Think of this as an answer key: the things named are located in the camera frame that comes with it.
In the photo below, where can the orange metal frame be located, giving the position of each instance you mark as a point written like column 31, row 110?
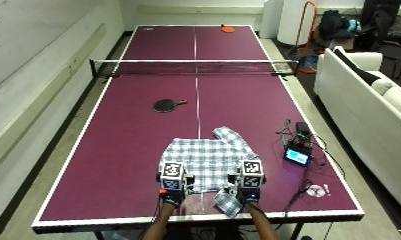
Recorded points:
column 306, row 36

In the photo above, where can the white cylindrical column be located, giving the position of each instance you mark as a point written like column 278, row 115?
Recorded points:
column 297, row 21

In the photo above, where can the glove marker cube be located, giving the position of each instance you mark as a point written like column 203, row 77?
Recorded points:
column 250, row 173
column 172, row 175

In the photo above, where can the black office chair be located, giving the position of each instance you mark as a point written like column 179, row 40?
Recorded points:
column 388, row 30

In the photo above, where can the white sofa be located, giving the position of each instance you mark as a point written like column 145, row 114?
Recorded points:
column 368, row 113

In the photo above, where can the right glove marker cube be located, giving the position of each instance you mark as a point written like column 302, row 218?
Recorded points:
column 250, row 173

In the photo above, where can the white tape roll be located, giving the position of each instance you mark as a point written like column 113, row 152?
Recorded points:
column 316, row 190

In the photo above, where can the person's right hand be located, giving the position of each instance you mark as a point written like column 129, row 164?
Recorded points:
column 246, row 195

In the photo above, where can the table tennis net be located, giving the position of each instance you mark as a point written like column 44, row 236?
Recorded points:
column 195, row 67

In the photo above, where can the left glove marker cube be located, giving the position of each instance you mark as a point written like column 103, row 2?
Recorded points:
column 172, row 175

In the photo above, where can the whiteboard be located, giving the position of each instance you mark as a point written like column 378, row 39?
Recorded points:
column 31, row 36

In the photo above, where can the plaid checked shirt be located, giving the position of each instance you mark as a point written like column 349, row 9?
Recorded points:
column 208, row 156

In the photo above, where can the electronic device with screen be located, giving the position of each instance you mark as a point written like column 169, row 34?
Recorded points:
column 298, row 148

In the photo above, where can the orange table tennis paddle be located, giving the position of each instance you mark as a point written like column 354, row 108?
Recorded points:
column 226, row 29

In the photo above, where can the black cushion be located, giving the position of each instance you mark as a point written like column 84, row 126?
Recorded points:
column 357, row 68

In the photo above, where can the person's left hand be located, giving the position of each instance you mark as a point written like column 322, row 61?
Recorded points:
column 173, row 196

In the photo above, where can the black backpack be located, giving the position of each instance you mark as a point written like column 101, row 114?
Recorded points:
column 334, row 24

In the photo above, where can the black table tennis paddle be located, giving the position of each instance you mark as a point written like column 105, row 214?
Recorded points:
column 165, row 105

